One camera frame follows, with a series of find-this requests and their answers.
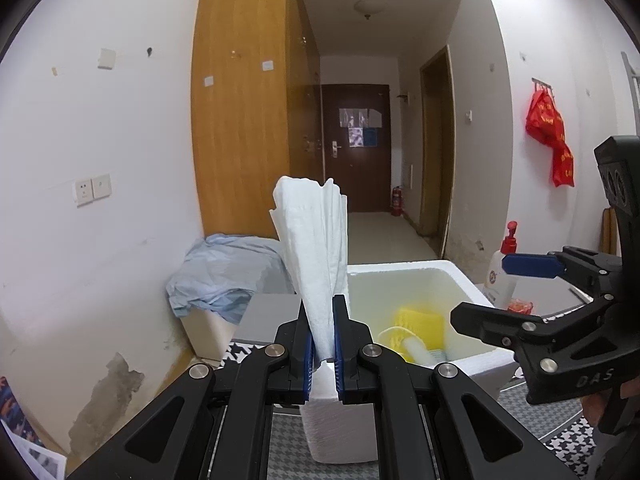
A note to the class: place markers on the person's right hand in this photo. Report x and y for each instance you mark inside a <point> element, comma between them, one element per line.
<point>593,406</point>

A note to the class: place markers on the white wall socket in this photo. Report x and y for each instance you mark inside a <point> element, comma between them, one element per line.
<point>84,193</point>

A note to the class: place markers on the yellow foam net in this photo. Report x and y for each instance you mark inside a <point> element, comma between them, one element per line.
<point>417,322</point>

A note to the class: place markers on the white foam box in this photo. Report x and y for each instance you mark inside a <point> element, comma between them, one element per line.
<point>380,285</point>

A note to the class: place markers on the metal wall hook rack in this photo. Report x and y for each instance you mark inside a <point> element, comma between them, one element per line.
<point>542,82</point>

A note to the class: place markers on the white wall switch plate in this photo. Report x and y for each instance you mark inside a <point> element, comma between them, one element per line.
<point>101,186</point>

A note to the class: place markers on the ceiling lamp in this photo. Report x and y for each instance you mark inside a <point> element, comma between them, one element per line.
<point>369,8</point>

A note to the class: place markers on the white tissue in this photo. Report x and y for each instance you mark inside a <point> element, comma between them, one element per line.
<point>315,240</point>

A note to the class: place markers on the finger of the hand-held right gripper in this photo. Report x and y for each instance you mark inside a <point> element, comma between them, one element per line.
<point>490,322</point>
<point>530,264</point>

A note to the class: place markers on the printed paper sheet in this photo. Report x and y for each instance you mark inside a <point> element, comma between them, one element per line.
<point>35,452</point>

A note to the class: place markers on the small white bottle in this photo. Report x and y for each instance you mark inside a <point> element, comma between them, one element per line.
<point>417,350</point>

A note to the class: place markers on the metal bunk bed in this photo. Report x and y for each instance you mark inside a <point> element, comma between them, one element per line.
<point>631,75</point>

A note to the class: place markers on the wooden wardrobe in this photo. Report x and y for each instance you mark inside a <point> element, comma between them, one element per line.
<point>240,135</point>

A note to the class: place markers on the light blue cloth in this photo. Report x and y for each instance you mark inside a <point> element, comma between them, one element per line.
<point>220,270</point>

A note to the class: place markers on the dark brown door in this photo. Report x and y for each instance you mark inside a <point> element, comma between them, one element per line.
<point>370,180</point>

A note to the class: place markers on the brown cardboard tube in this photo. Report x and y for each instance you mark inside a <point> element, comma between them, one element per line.
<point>607,235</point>

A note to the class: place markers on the red plastic bag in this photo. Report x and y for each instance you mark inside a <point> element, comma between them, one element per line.
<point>545,120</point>

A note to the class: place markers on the wooden door frame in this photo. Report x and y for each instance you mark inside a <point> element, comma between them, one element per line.
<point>447,160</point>

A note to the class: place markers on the red fire extinguisher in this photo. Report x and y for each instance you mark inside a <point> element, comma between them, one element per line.
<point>396,202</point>

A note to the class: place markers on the red snack packet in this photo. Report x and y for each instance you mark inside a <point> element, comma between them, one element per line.
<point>520,306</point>

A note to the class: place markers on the houndstooth table mat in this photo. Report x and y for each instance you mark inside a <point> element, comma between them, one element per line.
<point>525,425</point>

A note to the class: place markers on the white pump bottle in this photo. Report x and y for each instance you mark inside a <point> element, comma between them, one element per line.
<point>500,280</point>

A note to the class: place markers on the blue paper notice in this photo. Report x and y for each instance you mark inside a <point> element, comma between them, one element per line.
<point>370,137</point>

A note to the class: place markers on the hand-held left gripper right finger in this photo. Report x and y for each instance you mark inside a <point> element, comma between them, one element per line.
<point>338,360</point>

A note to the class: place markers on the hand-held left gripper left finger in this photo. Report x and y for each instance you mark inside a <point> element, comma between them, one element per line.
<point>307,360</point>

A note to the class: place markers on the person's right forearm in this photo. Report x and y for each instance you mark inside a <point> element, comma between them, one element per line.
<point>617,457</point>

